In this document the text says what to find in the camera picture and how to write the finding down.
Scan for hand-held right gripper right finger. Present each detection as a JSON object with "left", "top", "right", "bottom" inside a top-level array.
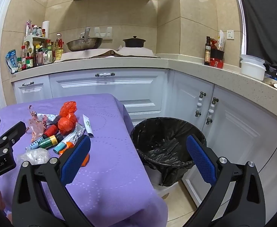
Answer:
[{"left": 186, "top": 134, "right": 266, "bottom": 227}]

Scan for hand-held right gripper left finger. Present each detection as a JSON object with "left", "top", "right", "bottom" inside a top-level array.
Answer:
[{"left": 11, "top": 135, "right": 92, "bottom": 227}]

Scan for orange wrapper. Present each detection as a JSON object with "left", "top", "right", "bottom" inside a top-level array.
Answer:
[{"left": 58, "top": 141, "right": 91, "bottom": 167}]

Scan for white tube with teal end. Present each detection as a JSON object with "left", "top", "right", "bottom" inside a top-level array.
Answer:
[{"left": 53, "top": 132, "right": 77, "bottom": 155}]

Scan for pink clear wrapper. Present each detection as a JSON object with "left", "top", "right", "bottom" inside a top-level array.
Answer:
[{"left": 29, "top": 119, "right": 45, "bottom": 142}]

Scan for blue white stick packet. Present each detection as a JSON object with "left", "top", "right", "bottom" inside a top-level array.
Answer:
[{"left": 26, "top": 140, "right": 43, "bottom": 150}]

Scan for red white checked ribbon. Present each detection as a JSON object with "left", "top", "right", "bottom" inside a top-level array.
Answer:
[{"left": 28, "top": 105, "right": 49, "bottom": 135}]

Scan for clear silvery wrapper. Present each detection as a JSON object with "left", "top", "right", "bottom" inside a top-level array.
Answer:
[{"left": 69, "top": 123, "right": 86, "bottom": 146}]

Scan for clear plastic bag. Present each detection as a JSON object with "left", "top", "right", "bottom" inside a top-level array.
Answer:
[{"left": 17, "top": 148, "right": 51, "bottom": 165}]

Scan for green bottle with yellow label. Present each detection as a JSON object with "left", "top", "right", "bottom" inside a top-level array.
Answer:
[{"left": 38, "top": 134, "right": 64, "bottom": 150}]

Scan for white blue snack packet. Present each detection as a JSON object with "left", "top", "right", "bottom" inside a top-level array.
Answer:
[{"left": 37, "top": 113, "right": 58, "bottom": 125}]

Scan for white tube with green print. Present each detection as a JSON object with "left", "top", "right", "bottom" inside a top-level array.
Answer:
[{"left": 82, "top": 114, "right": 94, "bottom": 138}]

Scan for red ribbed cylinder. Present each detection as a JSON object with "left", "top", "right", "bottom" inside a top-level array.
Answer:
[{"left": 43, "top": 124, "right": 60, "bottom": 139}]

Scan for red plastic bag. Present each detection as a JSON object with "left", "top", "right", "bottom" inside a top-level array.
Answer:
[{"left": 59, "top": 101, "right": 79, "bottom": 135}]

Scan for black-lined trash bin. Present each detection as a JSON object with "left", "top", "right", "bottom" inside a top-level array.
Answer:
[{"left": 130, "top": 117, "right": 206, "bottom": 187}]

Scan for white trash bin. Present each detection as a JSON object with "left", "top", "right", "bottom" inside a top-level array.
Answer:
[{"left": 144, "top": 164, "right": 179, "bottom": 198}]

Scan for purple tablecloth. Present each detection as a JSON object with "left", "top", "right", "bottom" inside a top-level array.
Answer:
[{"left": 0, "top": 93, "right": 168, "bottom": 227}]

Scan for narrow white cabinet door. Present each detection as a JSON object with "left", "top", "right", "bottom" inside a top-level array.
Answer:
[{"left": 13, "top": 76, "right": 52, "bottom": 104}]

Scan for blue white bag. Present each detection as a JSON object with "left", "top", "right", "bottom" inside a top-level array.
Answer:
[{"left": 5, "top": 50, "right": 18, "bottom": 74}]

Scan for cluster of condiment jars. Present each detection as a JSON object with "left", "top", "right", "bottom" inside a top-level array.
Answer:
[{"left": 17, "top": 19, "right": 65, "bottom": 72}]

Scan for wide white cabinet door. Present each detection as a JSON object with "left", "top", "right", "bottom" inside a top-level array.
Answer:
[{"left": 49, "top": 68, "right": 170, "bottom": 126}]

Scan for yellow cooking oil bottle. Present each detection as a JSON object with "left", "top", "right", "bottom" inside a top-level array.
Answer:
[{"left": 52, "top": 33, "right": 64, "bottom": 61}]

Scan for speckled stone countertop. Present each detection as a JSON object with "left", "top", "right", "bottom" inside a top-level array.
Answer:
[{"left": 11, "top": 56, "right": 277, "bottom": 128}]

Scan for cream spice rack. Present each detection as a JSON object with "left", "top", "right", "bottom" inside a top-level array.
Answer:
[{"left": 23, "top": 35, "right": 52, "bottom": 68}]

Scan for red boxes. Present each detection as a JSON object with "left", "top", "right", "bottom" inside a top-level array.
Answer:
[{"left": 209, "top": 57, "right": 224, "bottom": 68}]

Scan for white plastic tub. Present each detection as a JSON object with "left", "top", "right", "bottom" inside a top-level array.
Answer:
[{"left": 241, "top": 61, "right": 267, "bottom": 81}]

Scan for brown stove cover paper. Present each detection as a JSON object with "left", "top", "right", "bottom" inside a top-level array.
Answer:
[{"left": 60, "top": 48, "right": 120, "bottom": 63}]

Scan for dark olive oil bottle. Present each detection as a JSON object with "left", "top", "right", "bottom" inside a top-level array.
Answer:
[{"left": 204, "top": 36, "right": 211, "bottom": 66}]

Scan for black storage box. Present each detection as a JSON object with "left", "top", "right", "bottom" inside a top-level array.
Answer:
[{"left": 211, "top": 48, "right": 225, "bottom": 59}]

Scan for paper towel roll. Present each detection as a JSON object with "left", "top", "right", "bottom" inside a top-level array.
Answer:
[{"left": 42, "top": 20, "right": 50, "bottom": 38}]

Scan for steel wok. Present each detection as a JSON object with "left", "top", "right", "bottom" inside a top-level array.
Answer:
[{"left": 66, "top": 28, "right": 103, "bottom": 52}]

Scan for translucent plastic container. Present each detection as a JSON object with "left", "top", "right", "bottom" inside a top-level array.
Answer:
[{"left": 240, "top": 54, "right": 265, "bottom": 65}]

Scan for black plastic bag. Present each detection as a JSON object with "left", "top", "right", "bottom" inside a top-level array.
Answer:
[{"left": 265, "top": 63, "right": 277, "bottom": 78}]

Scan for white yellow paper bag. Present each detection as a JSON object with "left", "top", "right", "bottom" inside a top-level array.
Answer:
[{"left": 217, "top": 30, "right": 226, "bottom": 51}]

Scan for white stove cover paper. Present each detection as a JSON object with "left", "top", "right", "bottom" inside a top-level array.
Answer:
[{"left": 115, "top": 46, "right": 157, "bottom": 57}]

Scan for black pot with lid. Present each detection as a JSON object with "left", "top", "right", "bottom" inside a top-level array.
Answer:
[{"left": 123, "top": 36, "right": 146, "bottom": 48}]

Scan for dark cloth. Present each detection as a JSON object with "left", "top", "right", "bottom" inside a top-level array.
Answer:
[{"left": 235, "top": 0, "right": 277, "bottom": 68}]

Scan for white wall holder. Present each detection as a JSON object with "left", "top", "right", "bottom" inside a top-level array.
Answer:
[{"left": 95, "top": 27, "right": 112, "bottom": 38}]

